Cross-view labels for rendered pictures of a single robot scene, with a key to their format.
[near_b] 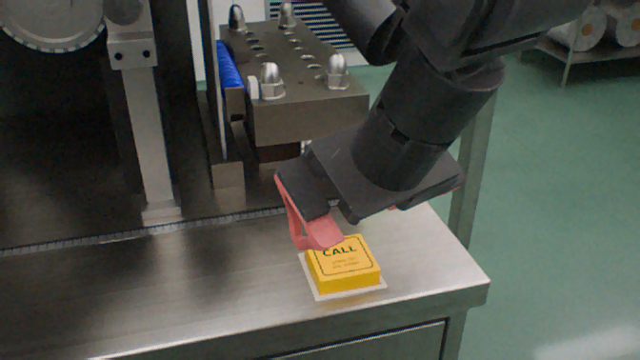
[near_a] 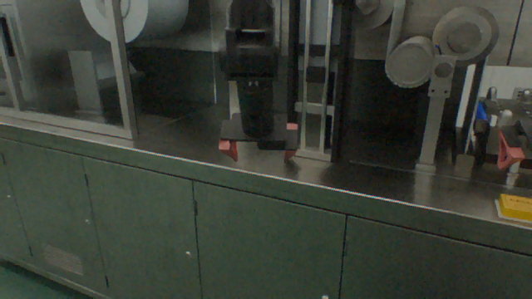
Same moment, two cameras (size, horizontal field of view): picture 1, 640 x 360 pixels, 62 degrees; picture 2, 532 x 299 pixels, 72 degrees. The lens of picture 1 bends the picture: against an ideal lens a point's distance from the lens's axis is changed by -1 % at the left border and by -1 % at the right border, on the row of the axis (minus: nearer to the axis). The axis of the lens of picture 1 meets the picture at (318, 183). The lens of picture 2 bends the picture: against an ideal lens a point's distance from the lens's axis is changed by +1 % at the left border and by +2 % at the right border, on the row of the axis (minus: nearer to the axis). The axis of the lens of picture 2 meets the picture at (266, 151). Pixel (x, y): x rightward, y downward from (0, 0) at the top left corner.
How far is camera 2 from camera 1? 41 cm
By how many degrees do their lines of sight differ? 37
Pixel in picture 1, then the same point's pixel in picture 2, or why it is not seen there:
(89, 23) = (421, 77)
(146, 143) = (429, 133)
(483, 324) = not seen: outside the picture
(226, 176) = (463, 162)
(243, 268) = (462, 195)
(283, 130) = not seen: hidden behind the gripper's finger
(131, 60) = (437, 93)
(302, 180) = (511, 133)
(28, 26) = (396, 75)
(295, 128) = not seen: hidden behind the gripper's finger
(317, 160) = (520, 124)
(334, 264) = (515, 204)
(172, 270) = (426, 186)
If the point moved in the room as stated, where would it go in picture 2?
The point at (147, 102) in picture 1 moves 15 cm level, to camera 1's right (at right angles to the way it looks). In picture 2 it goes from (436, 114) to (502, 124)
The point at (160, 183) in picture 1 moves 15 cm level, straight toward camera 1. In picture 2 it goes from (429, 154) to (431, 174)
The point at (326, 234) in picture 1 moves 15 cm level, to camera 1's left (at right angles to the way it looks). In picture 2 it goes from (515, 153) to (423, 134)
